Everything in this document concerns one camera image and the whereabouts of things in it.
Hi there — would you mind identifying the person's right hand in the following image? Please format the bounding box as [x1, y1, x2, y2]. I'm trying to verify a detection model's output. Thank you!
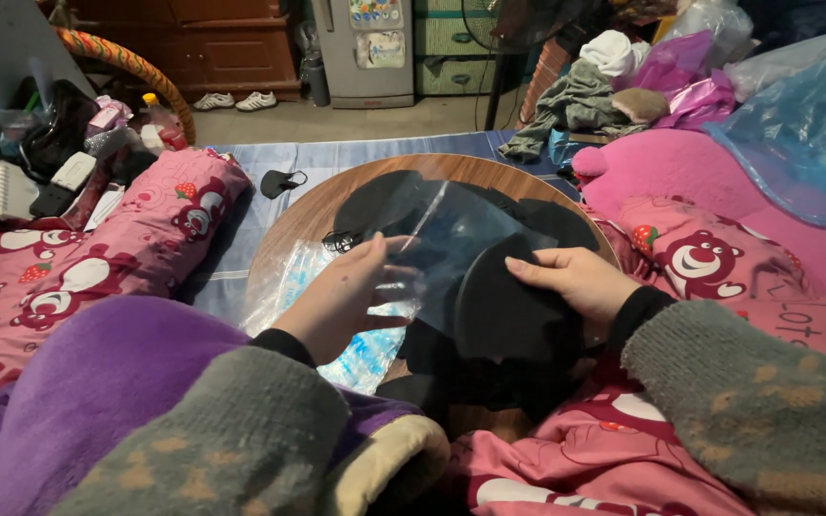
[505, 247, 642, 341]

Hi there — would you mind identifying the person's left hand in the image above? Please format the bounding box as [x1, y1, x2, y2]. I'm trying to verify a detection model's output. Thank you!
[272, 231, 423, 368]

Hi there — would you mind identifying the clear plastic bag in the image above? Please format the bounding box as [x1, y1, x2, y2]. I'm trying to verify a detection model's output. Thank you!
[366, 179, 561, 338]

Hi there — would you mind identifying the stack of clear printed bags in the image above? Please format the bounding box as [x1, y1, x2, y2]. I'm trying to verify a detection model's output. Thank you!
[239, 238, 421, 397]

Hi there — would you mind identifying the round wooden tray table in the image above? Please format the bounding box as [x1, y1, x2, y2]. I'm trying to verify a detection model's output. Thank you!
[244, 152, 622, 441]

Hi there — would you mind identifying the black face mask with loops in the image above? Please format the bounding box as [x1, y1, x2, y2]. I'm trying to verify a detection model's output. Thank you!
[260, 169, 308, 200]

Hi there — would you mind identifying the pile of black face masks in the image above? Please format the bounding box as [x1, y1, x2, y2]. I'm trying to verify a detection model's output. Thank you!
[332, 169, 602, 424]

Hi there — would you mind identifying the pink bear print blanket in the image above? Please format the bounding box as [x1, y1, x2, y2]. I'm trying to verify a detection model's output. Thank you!
[449, 197, 826, 516]

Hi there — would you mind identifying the heap of clothes and bags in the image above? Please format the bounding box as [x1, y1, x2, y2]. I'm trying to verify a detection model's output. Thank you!
[498, 0, 826, 164]

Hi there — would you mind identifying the white sneaker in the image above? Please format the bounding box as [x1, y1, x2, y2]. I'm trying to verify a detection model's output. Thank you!
[192, 92, 236, 112]
[234, 90, 278, 113]

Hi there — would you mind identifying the red bottle with yellow cap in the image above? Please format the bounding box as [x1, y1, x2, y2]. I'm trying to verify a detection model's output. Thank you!
[141, 92, 189, 151]

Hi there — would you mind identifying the grey mini fridge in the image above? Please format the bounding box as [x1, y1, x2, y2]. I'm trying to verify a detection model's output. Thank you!
[310, 0, 415, 110]

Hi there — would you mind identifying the black standing fan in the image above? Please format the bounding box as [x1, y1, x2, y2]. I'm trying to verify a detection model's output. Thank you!
[460, 0, 600, 132]

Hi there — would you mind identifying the purple fleece blanket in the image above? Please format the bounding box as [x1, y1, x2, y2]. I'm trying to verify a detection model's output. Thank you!
[0, 295, 450, 516]

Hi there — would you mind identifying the pink bear print bolster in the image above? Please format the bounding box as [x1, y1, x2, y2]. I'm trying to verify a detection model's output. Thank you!
[0, 148, 252, 452]

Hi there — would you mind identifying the blue plastic bag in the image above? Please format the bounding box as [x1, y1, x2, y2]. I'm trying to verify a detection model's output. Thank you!
[703, 36, 826, 229]

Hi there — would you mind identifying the green drawer unit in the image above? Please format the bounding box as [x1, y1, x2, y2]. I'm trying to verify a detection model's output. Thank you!
[413, 0, 500, 97]

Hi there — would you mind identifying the brown wooden cabinet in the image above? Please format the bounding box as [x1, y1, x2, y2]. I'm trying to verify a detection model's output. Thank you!
[36, 0, 303, 103]

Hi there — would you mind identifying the white power adapter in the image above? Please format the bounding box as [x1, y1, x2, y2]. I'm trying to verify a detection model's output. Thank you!
[50, 151, 98, 192]

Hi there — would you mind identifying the black phone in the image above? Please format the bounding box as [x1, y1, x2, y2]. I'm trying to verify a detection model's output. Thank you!
[29, 183, 84, 219]

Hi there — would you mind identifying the colourful hoop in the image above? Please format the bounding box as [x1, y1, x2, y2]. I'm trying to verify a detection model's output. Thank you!
[54, 26, 197, 146]

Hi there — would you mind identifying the black handbag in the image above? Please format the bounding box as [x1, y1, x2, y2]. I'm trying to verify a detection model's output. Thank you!
[17, 79, 102, 183]

